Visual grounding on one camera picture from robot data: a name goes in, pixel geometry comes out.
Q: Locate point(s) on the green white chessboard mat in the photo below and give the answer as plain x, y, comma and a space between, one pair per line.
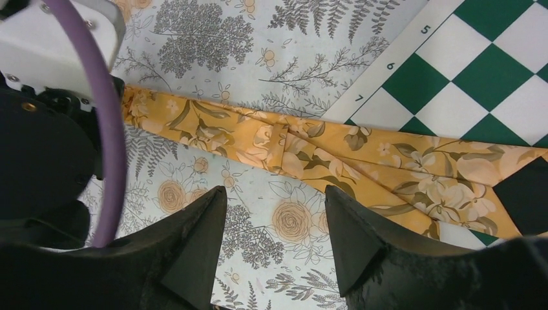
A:
449, 123

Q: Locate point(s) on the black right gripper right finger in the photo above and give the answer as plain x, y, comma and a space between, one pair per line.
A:
380, 264

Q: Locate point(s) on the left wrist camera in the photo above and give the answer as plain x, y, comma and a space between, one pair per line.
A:
35, 50

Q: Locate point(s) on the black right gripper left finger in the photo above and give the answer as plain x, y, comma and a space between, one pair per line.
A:
170, 264

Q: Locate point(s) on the yellow patterned tie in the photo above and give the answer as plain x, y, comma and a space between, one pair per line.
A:
321, 158

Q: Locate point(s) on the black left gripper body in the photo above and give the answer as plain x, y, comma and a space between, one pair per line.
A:
50, 150

